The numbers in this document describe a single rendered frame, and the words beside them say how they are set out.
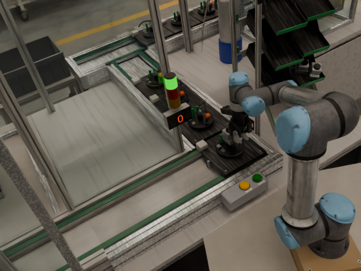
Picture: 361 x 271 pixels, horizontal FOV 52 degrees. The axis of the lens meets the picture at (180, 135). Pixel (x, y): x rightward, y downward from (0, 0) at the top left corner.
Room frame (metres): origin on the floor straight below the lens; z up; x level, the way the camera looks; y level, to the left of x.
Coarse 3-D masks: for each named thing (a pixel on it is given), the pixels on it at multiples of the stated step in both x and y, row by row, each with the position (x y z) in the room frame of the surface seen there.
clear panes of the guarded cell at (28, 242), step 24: (0, 120) 1.80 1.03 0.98; (0, 168) 0.71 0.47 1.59; (0, 192) 0.70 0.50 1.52; (0, 216) 0.68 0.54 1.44; (24, 216) 0.70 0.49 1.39; (0, 240) 0.67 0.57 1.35; (24, 240) 0.69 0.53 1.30; (48, 240) 0.71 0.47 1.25; (0, 264) 0.65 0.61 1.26; (24, 264) 0.67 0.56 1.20; (48, 264) 0.69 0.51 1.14
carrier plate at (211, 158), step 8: (216, 136) 1.35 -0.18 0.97; (208, 144) 1.30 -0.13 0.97; (248, 144) 1.25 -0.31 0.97; (256, 144) 1.24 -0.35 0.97; (200, 152) 1.27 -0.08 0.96; (208, 152) 1.25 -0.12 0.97; (248, 152) 1.20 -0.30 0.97; (256, 152) 1.19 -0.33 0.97; (264, 152) 1.18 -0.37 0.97; (216, 160) 1.19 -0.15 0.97; (224, 160) 1.18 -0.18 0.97; (232, 160) 1.17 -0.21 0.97; (240, 160) 1.16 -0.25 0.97; (248, 160) 1.15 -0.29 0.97; (216, 168) 1.15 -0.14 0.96; (224, 168) 1.13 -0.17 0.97; (232, 168) 1.12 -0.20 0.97; (240, 168) 1.12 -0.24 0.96; (224, 176) 1.09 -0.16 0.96
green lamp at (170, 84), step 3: (174, 78) 1.26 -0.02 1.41; (165, 81) 1.26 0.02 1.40; (168, 81) 1.25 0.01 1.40; (171, 81) 1.25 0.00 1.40; (174, 81) 1.25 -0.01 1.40; (165, 84) 1.27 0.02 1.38; (168, 84) 1.25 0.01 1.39; (171, 84) 1.25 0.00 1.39; (174, 84) 1.25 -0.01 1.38; (177, 84) 1.27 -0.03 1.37; (168, 87) 1.26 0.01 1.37; (171, 87) 1.25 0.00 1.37; (174, 87) 1.25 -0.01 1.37
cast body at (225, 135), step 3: (225, 129) 1.26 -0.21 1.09; (222, 132) 1.26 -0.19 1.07; (225, 132) 1.24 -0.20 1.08; (222, 135) 1.26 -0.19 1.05; (225, 135) 1.24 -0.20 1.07; (228, 135) 1.22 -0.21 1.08; (222, 138) 1.26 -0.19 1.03; (225, 138) 1.24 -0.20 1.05; (228, 138) 1.22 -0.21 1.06; (231, 138) 1.23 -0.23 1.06; (228, 141) 1.22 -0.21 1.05; (231, 141) 1.21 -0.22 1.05; (228, 144) 1.22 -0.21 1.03; (231, 144) 1.21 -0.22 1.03
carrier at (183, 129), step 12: (192, 108) 1.52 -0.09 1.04; (204, 108) 1.59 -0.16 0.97; (192, 120) 1.48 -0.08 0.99; (204, 120) 1.46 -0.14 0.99; (216, 120) 1.47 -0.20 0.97; (228, 120) 1.45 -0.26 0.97; (192, 132) 1.41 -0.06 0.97; (204, 132) 1.39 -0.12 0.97; (216, 132) 1.38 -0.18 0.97; (192, 144) 1.33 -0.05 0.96
